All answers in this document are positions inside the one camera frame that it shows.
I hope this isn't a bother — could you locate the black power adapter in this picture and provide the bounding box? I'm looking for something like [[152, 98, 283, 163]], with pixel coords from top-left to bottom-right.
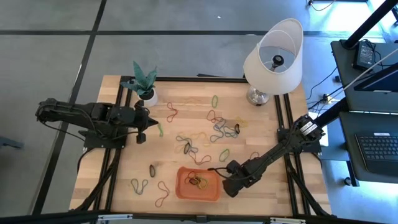
[[353, 41, 376, 72]]

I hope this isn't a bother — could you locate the black diagonal beam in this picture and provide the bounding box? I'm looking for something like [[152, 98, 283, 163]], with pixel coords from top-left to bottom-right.
[[343, 0, 398, 50], [313, 96, 351, 127]]

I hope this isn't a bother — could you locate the potted snake plant white pot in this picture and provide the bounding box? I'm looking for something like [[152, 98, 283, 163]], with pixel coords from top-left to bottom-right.
[[120, 60, 159, 108]]

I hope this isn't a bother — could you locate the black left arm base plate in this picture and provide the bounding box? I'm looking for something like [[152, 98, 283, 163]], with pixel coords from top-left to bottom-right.
[[78, 129, 127, 149]]

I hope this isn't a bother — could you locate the blue rubber band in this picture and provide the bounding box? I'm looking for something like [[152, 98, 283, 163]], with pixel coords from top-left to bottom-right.
[[130, 177, 149, 196], [222, 125, 239, 139], [175, 133, 200, 155], [209, 119, 227, 144]]

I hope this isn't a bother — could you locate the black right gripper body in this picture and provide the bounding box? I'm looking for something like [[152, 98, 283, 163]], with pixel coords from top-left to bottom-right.
[[226, 159, 252, 191]]

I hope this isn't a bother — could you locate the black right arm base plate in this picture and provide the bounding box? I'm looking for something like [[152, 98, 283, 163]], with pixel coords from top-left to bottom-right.
[[276, 127, 323, 154]]

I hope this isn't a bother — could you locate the black frame cross beam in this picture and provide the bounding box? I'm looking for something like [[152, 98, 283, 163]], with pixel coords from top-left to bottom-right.
[[0, 210, 398, 224]]

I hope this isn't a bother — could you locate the silver frame bracket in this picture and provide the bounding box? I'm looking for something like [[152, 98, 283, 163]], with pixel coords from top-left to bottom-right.
[[269, 217, 307, 224], [97, 213, 134, 222]]

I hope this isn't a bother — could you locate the black aluminium frame rail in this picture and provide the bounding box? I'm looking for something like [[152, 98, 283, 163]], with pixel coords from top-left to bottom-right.
[[273, 93, 299, 216], [120, 75, 249, 83], [91, 76, 126, 212], [282, 92, 312, 216], [104, 76, 134, 212]]

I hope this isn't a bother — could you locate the white shade silver table lamp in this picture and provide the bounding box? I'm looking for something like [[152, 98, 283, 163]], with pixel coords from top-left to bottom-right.
[[243, 17, 304, 107]]

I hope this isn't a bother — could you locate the thin white rod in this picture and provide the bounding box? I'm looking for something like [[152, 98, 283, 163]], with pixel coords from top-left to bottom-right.
[[343, 46, 398, 91]]

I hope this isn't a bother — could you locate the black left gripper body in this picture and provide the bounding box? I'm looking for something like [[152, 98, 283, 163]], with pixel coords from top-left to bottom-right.
[[129, 101, 150, 144]]

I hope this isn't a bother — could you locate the black diagonal frame strut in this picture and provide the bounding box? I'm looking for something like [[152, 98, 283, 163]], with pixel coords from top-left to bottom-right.
[[70, 149, 121, 213], [287, 155, 333, 217]]

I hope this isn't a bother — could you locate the white paper sheet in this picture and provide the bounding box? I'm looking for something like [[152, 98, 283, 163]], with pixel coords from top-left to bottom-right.
[[317, 130, 330, 147]]

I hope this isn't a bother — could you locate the grey floor object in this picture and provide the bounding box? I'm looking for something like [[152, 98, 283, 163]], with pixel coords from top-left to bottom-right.
[[0, 136, 25, 150]]

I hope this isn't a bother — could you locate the black laptop keyboard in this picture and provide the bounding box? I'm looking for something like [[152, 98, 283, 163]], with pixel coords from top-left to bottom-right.
[[355, 132, 398, 178]]

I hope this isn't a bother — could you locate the orange plastic bin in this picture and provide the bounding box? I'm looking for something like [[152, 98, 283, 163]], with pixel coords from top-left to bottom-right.
[[175, 166, 223, 202]]

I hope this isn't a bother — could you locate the black desk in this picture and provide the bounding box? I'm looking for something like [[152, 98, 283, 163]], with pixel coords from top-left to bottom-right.
[[330, 39, 398, 113], [338, 111, 398, 185]]

